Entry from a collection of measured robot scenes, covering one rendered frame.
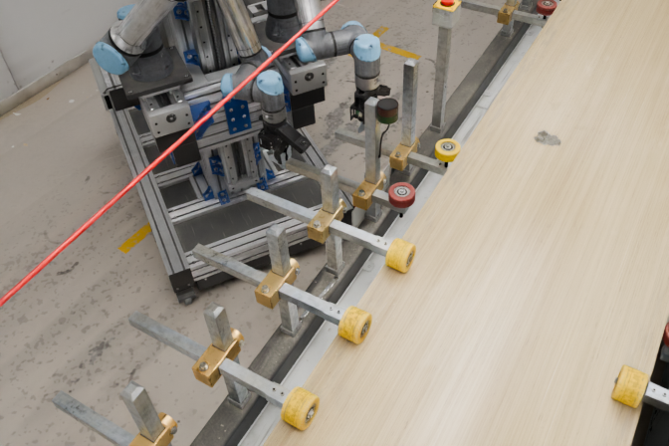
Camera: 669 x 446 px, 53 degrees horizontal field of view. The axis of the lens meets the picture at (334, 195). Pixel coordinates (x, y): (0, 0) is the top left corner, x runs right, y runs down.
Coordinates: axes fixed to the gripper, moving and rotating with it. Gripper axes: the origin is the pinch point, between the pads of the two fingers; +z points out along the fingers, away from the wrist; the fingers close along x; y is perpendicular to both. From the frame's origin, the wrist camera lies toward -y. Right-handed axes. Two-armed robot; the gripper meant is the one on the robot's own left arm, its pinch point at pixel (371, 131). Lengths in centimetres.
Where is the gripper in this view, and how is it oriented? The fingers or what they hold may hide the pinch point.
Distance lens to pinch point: 218.1
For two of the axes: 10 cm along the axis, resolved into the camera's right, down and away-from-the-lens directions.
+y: -5.0, 6.3, -6.0
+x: 8.6, 3.3, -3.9
